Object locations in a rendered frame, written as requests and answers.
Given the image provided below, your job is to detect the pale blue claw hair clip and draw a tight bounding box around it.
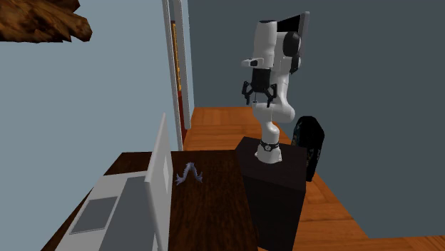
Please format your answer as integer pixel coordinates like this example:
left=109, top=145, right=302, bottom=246
left=175, top=161, right=204, bottom=186

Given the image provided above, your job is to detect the black patterned rounded object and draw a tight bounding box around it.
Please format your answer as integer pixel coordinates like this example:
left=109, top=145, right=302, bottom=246
left=290, top=116, right=326, bottom=183

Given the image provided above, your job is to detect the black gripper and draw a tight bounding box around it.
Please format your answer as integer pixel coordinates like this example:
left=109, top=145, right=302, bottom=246
left=242, top=68, right=279, bottom=108

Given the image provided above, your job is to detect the white door frame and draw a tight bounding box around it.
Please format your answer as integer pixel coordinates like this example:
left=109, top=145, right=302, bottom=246
left=160, top=0, right=193, bottom=153

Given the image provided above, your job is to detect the silver open laptop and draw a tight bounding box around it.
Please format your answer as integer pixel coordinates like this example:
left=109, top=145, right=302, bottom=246
left=55, top=112, right=174, bottom=251

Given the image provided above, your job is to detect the brown rough wooden shape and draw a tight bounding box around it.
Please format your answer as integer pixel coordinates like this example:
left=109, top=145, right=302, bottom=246
left=0, top=0, right=93, bottom=44

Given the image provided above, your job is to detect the dark robot stand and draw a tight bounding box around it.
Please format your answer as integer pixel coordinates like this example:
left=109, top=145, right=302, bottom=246
left=235, top=135, right=309, bottom=251

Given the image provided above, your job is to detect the dark brown wooden desk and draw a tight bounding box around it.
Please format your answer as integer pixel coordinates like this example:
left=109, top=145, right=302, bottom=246
left=41, top=149, right=260, bottom=251

